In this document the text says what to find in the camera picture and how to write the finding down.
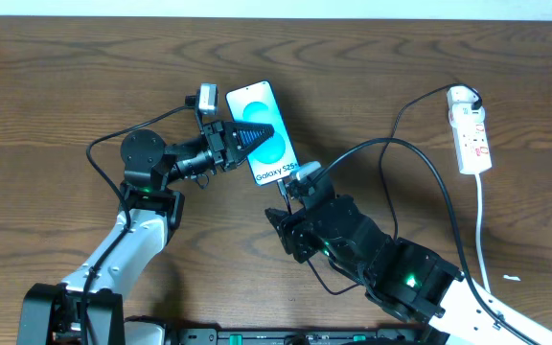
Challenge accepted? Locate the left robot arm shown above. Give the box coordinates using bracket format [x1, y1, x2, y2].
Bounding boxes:
[17, 112, 275, 344]

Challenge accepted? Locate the black charging cable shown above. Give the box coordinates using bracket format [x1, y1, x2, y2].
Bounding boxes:
[276, 83, 484, 296]

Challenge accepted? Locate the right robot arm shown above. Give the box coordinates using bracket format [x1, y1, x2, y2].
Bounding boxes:
[265, 187, 552, 344]

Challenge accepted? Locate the blue Galaxy smartphone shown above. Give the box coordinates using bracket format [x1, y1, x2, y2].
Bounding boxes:
[225, 80, 299, 186]

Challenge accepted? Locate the small white paper scrap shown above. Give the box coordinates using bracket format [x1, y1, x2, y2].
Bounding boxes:
[503, 274, 521, 282]

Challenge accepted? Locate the white power strip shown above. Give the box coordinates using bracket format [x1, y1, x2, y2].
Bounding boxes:
[448, 103, 492, 175]

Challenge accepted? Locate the white USB charger plug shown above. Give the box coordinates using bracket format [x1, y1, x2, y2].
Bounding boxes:
[447, 84, 482, 110]

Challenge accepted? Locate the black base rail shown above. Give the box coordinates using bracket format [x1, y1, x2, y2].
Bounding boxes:
[122, 313, 449, 345]

